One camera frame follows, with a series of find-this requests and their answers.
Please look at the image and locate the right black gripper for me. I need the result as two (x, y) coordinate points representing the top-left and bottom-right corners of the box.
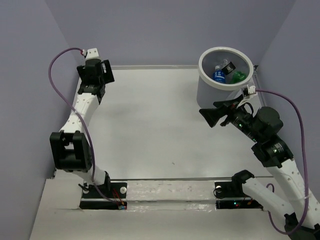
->
(198, 93), (262, 143)

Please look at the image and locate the blue label bottle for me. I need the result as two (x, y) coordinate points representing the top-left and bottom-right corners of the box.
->
(212, 65), (226, 84)

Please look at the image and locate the green plastic bottle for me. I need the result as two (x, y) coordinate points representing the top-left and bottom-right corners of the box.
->
(230, 71), (247, 84)

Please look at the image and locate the black cap clear bottle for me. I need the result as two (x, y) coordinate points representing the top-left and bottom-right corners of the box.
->
(220, 58), (236, 75)

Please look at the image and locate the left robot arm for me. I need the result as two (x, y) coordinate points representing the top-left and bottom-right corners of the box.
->
(49, 58), (115, 198)

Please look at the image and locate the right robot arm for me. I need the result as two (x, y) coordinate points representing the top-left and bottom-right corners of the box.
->
(199, 96), (320, 240)

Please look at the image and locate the white round bin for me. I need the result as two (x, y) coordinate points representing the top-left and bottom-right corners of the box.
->
(196, 46), (254, 109)

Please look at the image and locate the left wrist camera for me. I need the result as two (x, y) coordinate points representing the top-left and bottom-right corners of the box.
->
(82, 48), (101, 60)

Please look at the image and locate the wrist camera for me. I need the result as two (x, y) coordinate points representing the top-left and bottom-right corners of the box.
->
(82, 48), (101, 60)
(237, 84), (258, 108)

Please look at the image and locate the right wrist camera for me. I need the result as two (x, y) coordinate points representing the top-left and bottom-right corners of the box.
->
(237, 84), (258, 108)

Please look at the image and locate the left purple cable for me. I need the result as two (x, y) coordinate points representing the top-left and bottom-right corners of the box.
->
(47, 47), (126, 208)

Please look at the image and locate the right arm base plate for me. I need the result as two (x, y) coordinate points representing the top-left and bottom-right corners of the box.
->
(213, 181), (263, 210)

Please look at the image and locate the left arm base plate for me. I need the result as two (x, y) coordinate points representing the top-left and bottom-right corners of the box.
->
(78, 181), (128, 210)

